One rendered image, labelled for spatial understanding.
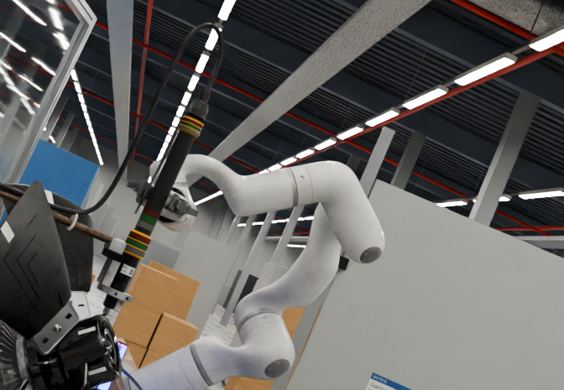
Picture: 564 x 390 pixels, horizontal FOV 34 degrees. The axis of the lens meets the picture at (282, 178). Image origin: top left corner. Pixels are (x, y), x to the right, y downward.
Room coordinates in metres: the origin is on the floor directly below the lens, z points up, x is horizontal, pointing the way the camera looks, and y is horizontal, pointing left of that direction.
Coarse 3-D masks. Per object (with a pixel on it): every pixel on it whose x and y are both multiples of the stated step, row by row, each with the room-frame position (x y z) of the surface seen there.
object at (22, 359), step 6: (18, 336) 1.66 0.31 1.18; (18, 342) 1.64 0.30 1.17; (24, 342) 1.65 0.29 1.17; (18, 348) 1.63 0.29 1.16; (24, 348) 1.64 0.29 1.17; (18, 354) 1.63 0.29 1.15; (24, 354) 1.63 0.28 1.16; (18, 360) 1.62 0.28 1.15; (24, 360) 1.62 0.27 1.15; (18, 366) 1.62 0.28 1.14; (24, 366) 1.62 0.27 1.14; (24, 372) 1.62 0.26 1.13; (30, 372) 1.64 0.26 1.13; (24, 378) 1.62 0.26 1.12; (30, 378) 1.64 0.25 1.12; (30, 384) 1.62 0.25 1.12
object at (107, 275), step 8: (112, 240) 1.74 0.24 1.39; (104, 248) 1.77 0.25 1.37; (112, 248) 1.74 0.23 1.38; (120, 248) 1.75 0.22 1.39; (112, 256) 1.74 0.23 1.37; (120, 256) 1.75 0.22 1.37; (104, 264) 1.77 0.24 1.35; (112, 264) 1.75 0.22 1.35; (104, 272) 1.76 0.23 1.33; (112, 272) 1.75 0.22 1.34; (104, 280) 1.75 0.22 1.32; (104, 288) 1.75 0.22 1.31; (120, 296) 1.75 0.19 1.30; (128, 296) 1.76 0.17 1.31
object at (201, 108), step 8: (200, 96) 1.77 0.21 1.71; (208, 96) 1.78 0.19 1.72; (192, 104) 1.77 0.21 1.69; (200, 104) 1.76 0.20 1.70; (192, 112) 1.76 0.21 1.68; (200, 112) 1.76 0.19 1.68; (128, 256) 1.76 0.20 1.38; (120, 264) 1.77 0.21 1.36; (128, 264) 1.76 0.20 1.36; (136, 264) 1.77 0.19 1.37; (120, 272) 1.76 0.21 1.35; (128, 272) 1.77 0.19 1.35; (112, 280) 1.77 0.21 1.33; (120, 280) 1.76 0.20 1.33; (128, 280) 1.77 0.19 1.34; (112, 288) 1.76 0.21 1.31; (120, 288) 1.77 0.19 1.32; (112, 296) 1.77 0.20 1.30; (104, 304) 1.77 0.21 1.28; (112, 304) 1.77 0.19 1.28
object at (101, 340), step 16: (80, 320) 1.67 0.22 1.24; (96, 320) 1.65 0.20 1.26; (64, 336) 1.64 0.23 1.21; (80, 336) 1.63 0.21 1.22; (96, 336) 1.63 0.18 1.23; (112, 336) 1.72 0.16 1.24; (32, 352) 1.62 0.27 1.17; (64, 352) 1.63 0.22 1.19; (80, 352) 1.62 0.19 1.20; (96, 352) 1.62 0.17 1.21; (112, 352) 1.70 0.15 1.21; (32, 368) 1.62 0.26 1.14; (48, 368) 1.64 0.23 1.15; (64, 368) 1.63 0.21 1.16; (96, 368) 1.63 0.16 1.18; (112, 368) 1.64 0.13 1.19; (48, 384) 1.63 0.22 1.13; (96, 384) 1.66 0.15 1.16
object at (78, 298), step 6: (72, 294) 1.73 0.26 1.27; (78, 294) 1.74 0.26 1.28; (84, 294) 1.75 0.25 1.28; (72, 300) 1.73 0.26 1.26; (78, 300) 1.73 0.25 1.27; (84, 300) 1.74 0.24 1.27; (78, 306) 1.73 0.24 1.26; (84, 306) 1.73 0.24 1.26; (78, 312) 1.72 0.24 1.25; (84, 312) 1.72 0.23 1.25; (90, 312) 1.73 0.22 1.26; (84, 318) 1.72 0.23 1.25
